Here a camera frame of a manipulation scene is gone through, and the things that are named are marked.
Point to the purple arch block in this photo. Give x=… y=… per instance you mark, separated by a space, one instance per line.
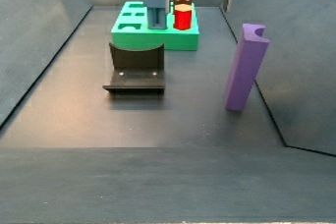
x=249 y=53

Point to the green shape sorter board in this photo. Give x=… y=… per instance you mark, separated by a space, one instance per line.
x=130 y=33

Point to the red hexagonal block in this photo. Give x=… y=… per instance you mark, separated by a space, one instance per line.
x=182 y=16

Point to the blue-grey tall block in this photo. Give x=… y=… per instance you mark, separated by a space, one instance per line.
x=156 y=16

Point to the black angled bracket stand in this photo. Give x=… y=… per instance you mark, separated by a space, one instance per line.
x=137 y=69

